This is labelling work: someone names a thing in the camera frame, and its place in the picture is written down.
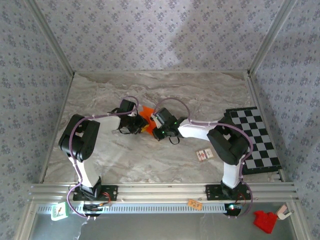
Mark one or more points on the orange paper sheet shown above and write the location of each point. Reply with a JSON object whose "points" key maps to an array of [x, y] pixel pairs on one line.
{"points": [[147, 115]]}

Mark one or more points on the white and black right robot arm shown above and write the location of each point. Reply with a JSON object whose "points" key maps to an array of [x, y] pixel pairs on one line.
{"points": [[232, 177]]}

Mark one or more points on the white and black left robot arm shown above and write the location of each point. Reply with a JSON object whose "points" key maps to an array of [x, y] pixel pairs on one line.
{"points": [[87, 172]]}

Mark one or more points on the small printed card box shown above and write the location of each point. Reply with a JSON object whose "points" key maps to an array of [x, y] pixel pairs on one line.
{"points": [[204, 155]]}

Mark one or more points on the orange paper tag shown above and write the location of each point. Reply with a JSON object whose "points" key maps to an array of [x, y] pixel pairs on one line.
{"points": [[195, 204]]}

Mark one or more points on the black left controller board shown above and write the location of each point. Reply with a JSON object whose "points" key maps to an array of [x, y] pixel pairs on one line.
{"points": [[92, 207]]}

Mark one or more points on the black controller board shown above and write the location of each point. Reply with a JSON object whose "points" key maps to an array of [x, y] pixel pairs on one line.
{"points": [[92, 207], [232, 208]]}

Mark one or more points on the black and grey checkerboard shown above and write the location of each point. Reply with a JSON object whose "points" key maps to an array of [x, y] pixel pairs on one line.
{"points": [[262, 140]]}

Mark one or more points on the grey metal shelf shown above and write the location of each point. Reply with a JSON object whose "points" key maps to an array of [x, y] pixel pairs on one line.
{"points": [[162, 227]]}

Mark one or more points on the green and white cube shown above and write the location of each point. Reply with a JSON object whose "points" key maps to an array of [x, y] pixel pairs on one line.
{"points": [[59, 211]]}

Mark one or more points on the black right controller board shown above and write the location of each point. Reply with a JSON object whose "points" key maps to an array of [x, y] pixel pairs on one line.
{"points": [[232, 208]]}

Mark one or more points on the red plastic part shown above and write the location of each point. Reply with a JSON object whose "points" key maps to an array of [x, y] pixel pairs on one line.
{"points": [[265, 221]]}

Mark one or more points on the white and pink clip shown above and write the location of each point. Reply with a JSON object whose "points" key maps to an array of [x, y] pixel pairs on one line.
{"points": [[282, 212]]}

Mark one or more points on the aluminium table back rail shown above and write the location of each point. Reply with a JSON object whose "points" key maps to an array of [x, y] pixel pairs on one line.
{"points": [[162, 72]]}

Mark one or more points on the aluminium mounting rail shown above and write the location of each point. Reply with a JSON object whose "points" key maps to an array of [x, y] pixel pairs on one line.
{"points": [[162, 191]]}

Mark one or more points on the aluminium table side rail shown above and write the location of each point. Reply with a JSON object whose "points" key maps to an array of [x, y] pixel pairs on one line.
{"points": [[62, 110], [255, 92]]}

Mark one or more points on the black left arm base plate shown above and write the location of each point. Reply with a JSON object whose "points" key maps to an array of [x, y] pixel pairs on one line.
{"points": [[111, 192]]}

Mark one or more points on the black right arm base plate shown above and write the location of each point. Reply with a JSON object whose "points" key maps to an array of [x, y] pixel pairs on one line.
{"points": [[212, 192]]}

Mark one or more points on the aluminium frame post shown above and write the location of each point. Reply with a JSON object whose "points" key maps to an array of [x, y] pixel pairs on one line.
{"points": [[270, 37], [51, 37]]}

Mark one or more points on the aluminium frame leg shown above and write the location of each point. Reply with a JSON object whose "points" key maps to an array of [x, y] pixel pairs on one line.
{"points": [[25, 222], [302, 222]]}

